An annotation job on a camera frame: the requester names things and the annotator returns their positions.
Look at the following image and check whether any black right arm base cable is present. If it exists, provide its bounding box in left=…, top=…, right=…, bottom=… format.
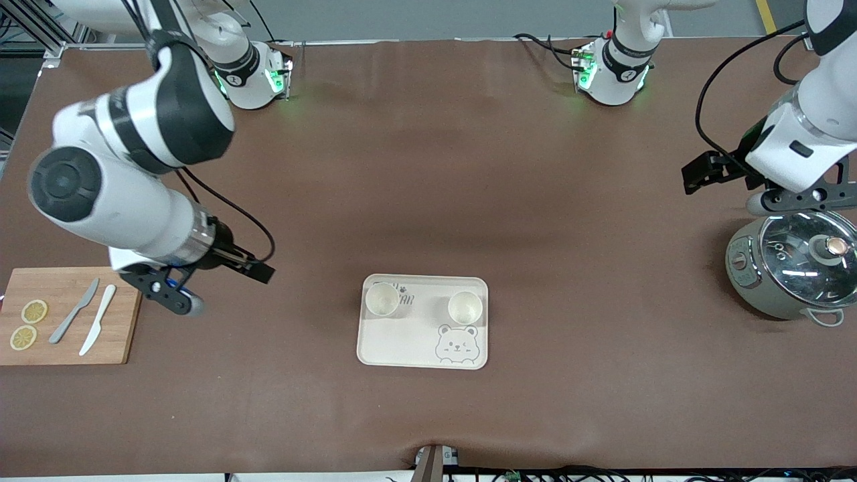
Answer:
left=251, top=0, right=295, bottom=48

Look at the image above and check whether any black left arm base cable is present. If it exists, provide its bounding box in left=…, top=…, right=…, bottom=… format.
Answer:
left=514, top=32, right=583, bottom=71

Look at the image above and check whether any grey-green electric cooker pot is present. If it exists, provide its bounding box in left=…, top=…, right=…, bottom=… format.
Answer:
left=725, top=201, right=857, bottom=329

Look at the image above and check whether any black arm base cable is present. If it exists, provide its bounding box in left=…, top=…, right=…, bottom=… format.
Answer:
left=251, top=0, right=295, bottom=48
left=514, top=32, right=583, bottom=71

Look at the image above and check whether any grey plastic knife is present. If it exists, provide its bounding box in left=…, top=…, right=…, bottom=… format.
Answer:
left=48, top=278, right=100, bottom=345

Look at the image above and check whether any wooden cutting board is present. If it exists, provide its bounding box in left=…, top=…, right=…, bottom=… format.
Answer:
left=0, top=268, right=143, bottom=366

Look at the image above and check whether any white IKEA cup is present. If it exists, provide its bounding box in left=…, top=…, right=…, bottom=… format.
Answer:
left=447, top=291, right=483, bottom=326
left=365, top=283, right=401, bottom=318

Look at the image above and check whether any cream bear print tray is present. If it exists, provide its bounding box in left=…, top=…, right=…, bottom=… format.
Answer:
left=356, top=274, right=489, bottom=370

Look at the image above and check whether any brown table cover mat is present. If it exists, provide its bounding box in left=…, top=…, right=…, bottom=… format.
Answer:
left=0, top=37, right=857, bottom=477

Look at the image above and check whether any metal table edge clamp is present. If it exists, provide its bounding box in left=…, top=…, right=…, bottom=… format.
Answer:
left=415, top=444, right=460, bottom=482

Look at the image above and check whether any glass cooker lid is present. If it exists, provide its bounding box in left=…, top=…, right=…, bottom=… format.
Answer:
left=759, top=209, right=857, bottom=309

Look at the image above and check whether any white plastic knife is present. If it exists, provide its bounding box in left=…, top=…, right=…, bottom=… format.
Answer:
left=78, top=285, right=117, bottom=357

